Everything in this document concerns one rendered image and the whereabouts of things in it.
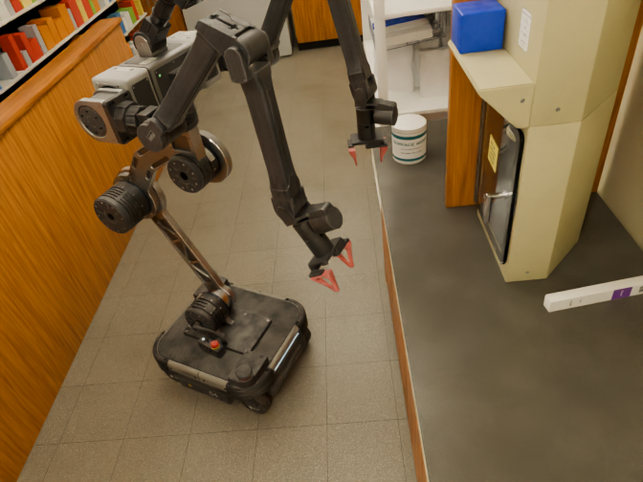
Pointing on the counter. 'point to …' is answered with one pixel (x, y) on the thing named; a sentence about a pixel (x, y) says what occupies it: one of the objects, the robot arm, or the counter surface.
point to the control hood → (499, 82)
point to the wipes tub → (410, 139)
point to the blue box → (477, 26)
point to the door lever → (491, 204)
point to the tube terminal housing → (562, 120)
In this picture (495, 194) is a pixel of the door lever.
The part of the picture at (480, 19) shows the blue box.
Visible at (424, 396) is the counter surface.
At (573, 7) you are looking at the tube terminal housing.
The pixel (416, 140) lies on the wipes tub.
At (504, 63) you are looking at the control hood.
